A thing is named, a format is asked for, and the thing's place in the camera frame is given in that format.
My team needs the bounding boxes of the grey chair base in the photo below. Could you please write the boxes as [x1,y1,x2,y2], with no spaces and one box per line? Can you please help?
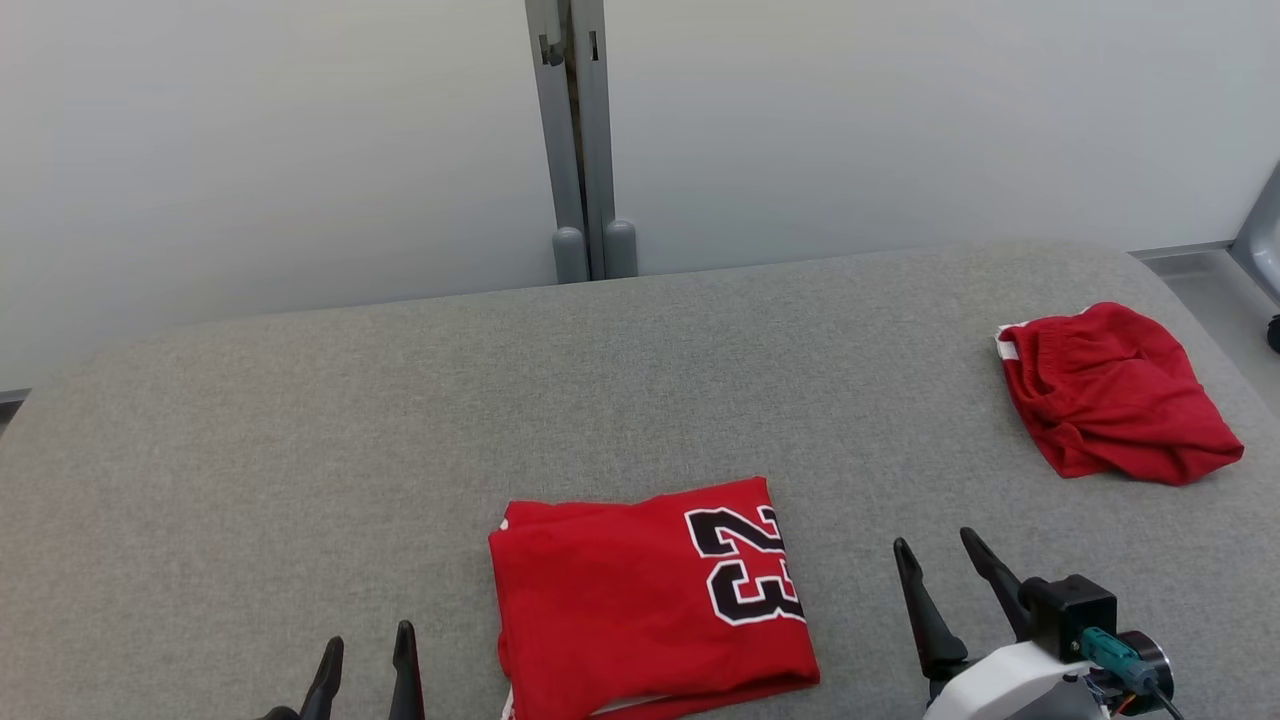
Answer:
[1230,163,1280,311]

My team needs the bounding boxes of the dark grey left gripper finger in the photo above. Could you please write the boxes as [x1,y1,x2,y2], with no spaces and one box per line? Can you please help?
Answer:
[298,636,346,720]
[388,620,426,720]

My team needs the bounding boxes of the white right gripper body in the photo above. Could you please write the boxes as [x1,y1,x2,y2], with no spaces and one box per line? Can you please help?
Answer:
[922,640,1101,720]

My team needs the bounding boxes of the red shorts with white stripes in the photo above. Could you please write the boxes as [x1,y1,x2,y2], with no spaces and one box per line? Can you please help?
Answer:
[995,302,1245,487]

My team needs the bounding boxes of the teal right camera connector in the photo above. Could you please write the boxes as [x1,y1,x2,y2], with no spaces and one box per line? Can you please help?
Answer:
[1080,627,1159,694]

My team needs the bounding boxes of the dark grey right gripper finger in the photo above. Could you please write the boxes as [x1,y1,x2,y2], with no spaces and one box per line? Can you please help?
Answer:
[893,538,969,681]
[960,527,1031,641]

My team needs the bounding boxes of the grey partition post with round feet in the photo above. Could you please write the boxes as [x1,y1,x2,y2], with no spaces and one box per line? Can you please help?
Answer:
[525,0,639,284]

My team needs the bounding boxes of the red jersey with white sleeves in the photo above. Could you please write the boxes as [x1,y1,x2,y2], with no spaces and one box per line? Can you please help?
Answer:
[488,476,821,720]

